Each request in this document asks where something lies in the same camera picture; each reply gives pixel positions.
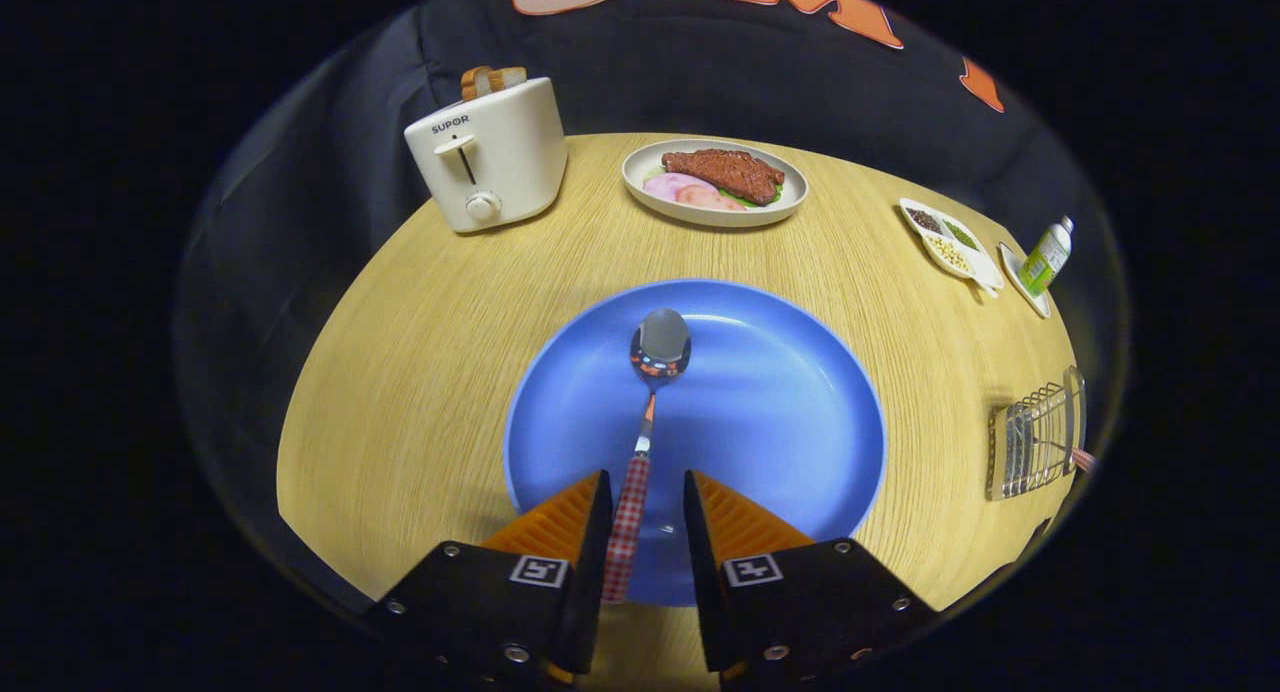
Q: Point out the pink ham slice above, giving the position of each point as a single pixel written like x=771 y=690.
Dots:
x=705 y=199
x=668 y=184

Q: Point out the green mung beans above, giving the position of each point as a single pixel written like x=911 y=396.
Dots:
x=962 y=235

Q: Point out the blue plate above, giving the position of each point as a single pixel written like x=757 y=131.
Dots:
x=770 y=412

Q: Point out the white divided tray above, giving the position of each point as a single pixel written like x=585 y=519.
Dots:
x=985 y=270

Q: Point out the dark brown beans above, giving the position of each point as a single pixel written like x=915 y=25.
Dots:
x=923 y=219

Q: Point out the silver bottle with green label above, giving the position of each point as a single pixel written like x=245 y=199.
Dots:
x=1046 y=257

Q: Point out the toasted bread slice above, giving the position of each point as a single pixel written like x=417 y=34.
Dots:
x=508 y=78
x=476 y=82

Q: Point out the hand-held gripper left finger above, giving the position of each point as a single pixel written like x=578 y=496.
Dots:
x=590 y=572

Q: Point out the small white dish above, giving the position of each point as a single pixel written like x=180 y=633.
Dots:
x=1020 y=282

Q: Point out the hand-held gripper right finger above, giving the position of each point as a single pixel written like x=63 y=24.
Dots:
x=705 y=572

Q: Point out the yellow soybeans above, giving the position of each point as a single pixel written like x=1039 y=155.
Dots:
x=953 y=256

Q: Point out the green lettuce leaf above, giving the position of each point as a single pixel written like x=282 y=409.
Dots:
x=765 y=197

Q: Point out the brown steak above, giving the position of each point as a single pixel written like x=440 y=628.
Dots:
x=725 y=172

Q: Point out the white toaster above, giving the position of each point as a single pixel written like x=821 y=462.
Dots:
x=510 y=162

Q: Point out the beige oval plate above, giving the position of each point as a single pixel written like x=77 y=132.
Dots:
x=780 y=207

